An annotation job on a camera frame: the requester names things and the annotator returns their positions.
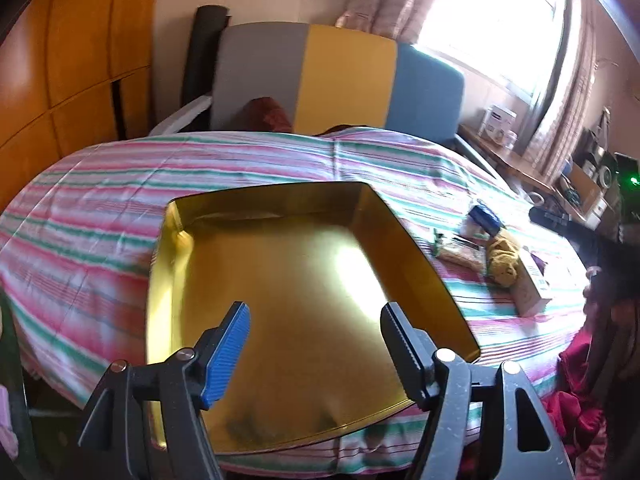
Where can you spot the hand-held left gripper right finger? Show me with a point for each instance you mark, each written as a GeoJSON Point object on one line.
{"type": "Point", "coordinates": [405, 355]}

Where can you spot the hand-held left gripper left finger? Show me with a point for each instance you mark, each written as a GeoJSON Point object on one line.
{"type": "Point", "coordinates": [227, 355]}

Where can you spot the purple candy wrapper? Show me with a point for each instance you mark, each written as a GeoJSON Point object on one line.
{"type": "Point", "coordinates": [539, 261]}

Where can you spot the white carton box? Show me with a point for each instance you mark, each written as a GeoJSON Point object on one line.
{"type": "Point", "coordinates": [532, 282]}

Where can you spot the yellow plush toy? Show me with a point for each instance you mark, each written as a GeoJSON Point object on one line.
{"type": "Point", "coordinates": [502, 260]}

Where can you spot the small green box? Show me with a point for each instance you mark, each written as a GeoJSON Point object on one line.
{"type": "Point", "coordinates": [438, 242]}

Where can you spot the gold metal tin tray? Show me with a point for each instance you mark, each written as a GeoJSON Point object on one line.
{"type": "Point", "coordinates": [310, 270]}

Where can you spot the blue tissue pack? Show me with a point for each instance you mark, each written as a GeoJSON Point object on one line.
{"type": "Point", "coordinates": [482, 220]}

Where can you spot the black device with green light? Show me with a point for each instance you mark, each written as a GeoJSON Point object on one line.
{"type": "Point", "coordinates": [627, 195]}

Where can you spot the cardboard box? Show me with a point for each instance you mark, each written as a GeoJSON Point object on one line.
{"type": "Point", "coordinates": [585, 185]}

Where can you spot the red cloth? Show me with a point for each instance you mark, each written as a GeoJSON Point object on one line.
{"type": "Point", "coordinates": [575, 385]}

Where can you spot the wooden desk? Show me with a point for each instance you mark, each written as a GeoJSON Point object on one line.
{"type": "Point", "coordinates": [505, 160]}

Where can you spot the white printed mug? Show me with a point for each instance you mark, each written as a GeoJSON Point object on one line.
{"type": "Point", "coordinates": [509, 140]}

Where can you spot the white carton on desk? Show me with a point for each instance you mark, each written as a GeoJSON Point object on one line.
{"type": "Point", "coordinates": [497, 120]}

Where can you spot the striped bedsheet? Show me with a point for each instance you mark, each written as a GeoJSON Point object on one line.
{"type": "Point", "coordinates": [150, 185]}

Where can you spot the white armrest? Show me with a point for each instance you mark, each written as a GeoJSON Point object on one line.
{"type": "Point", "coordinates": [185, 115]}

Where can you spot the dark red pillow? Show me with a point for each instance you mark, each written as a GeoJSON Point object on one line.
{"type": "Point", "coordinates": [267, 112]}

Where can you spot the window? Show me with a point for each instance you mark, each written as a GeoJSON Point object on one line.
{"type": "Point", "coordinates": [490, 20]}

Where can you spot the grey yellow blue chair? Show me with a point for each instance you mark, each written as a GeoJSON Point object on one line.
{"type": "Point", "coordinates": [350, 80]}

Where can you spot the black rolled mat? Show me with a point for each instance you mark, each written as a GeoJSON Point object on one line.
{"type": "Point", "coordinates": [202, 60]}

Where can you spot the wooden wardrobe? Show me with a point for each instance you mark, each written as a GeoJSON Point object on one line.
{"type": "Point", "coordinates": [75, 60]}

